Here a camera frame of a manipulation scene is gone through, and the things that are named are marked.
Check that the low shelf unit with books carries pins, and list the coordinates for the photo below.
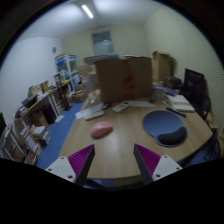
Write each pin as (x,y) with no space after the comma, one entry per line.
(20,146)

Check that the pink computer mouse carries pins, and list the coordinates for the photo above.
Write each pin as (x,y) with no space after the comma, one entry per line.
(101,129)

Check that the clear plastic jar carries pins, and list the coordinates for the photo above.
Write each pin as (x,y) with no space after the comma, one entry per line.
(93,96)

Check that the frosted window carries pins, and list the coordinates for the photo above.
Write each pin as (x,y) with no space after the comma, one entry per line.
(102,42)

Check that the cluttered wooden side desk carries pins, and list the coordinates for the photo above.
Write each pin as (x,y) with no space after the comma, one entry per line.
(40,100)

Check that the open white book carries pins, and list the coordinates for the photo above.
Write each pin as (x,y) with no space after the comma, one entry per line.
(181,102)

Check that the large brown cardboard box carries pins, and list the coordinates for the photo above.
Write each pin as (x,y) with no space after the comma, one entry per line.
(123,80)

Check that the small black object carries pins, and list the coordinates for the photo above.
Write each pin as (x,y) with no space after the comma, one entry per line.
(106,106)

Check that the black marker pen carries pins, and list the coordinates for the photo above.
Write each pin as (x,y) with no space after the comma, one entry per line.
(176,111)

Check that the cardboard box on floor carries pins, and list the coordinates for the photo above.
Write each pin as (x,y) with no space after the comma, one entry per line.
(79,96)

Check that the tall open cardboard box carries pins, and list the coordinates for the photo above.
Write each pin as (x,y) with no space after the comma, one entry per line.
(161,65)

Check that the dark bag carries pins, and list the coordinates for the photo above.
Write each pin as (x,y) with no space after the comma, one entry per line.
(172,82)

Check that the stack of books on floor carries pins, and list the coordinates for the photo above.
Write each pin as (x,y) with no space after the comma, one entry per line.
(41,134)

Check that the ceiling strip light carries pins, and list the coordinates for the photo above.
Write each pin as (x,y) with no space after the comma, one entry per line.
(87,11)

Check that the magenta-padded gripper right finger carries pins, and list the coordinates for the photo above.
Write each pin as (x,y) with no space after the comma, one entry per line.
(163,166)

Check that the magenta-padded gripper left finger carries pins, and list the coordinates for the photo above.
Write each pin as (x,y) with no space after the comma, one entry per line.
(63,166)

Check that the blue and white glass cabinet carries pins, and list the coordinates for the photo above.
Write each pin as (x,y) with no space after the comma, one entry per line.
(66,68)

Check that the black office chair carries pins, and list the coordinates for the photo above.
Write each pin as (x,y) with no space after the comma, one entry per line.
(194,85)

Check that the white paper sheet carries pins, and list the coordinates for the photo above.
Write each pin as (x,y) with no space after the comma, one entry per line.
(141,103)
(86,111)

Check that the blue mouse pad, black wrist rest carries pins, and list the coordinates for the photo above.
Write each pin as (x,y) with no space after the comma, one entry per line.
(160,122)

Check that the round wall clock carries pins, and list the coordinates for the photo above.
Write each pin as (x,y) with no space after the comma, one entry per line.
(54,50)

